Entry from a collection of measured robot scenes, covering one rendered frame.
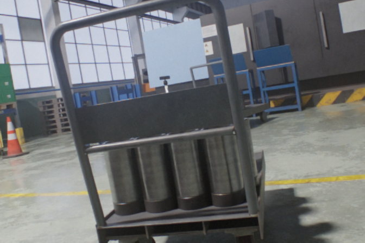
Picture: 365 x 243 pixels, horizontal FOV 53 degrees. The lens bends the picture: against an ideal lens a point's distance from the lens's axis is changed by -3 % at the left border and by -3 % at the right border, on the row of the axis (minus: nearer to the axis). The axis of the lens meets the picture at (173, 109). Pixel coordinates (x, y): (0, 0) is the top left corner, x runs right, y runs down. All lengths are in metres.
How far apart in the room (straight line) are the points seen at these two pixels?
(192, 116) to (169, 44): 6.92
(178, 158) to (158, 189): 0.14
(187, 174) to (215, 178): 0.10
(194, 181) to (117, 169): 0.29
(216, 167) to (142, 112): 0.33
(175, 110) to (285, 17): 6.38
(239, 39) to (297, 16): 1.16
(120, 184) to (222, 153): 0.40
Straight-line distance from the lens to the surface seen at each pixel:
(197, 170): 1.35
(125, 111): 1.21
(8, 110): 9.72
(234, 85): 1.11
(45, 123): 11.35
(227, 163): 1.32
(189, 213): 1.36
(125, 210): 1.46
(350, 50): 7.31
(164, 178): 1.39
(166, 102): 1.17
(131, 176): 1.43
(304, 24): 7.39
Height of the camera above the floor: 0.69
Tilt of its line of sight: 3 degrees down
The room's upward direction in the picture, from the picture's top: 10 degrees counter-clockwise
